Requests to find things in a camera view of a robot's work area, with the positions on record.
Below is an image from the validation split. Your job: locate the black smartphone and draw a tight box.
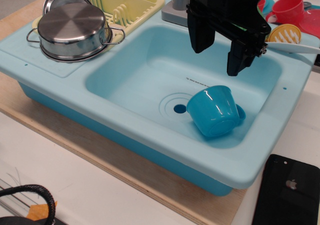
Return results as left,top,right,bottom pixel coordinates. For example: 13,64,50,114
252,154,320,225

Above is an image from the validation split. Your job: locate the red plastic plate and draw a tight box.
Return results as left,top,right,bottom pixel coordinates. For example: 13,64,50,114
298,9,320,38

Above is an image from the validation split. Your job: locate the light blue toy sink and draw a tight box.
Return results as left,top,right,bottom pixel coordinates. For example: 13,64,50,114
0,12,316,196

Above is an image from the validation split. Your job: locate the black braided cable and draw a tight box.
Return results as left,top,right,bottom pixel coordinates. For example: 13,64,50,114
0,184,56,225

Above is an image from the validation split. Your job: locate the plywood board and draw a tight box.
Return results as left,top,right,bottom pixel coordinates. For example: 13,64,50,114
0,0,247,225

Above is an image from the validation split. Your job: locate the blue plastic cup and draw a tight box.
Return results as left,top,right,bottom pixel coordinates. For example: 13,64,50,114
186,85,246,137

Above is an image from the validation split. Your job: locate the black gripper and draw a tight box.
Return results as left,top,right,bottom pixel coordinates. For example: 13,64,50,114
186,0,271,76

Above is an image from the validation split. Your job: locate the red plastic cup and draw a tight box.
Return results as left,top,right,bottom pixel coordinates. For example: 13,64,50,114
265,0,305,25

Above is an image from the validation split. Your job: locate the stainless steel pot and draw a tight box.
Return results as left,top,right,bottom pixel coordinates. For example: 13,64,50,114
26,3,126,63

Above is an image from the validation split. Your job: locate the yellow dish rack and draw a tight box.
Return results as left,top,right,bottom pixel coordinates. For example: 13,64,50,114
31,0,166,39

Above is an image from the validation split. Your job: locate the orange tape piece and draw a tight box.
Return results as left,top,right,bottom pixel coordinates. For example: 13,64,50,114
26,204,49,221

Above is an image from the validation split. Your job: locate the grey toy faucet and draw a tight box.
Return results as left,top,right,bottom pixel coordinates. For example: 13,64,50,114
161,0,189,27

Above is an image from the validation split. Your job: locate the teal plastic plate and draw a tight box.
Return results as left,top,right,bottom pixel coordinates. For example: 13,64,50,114
257,0,275,18

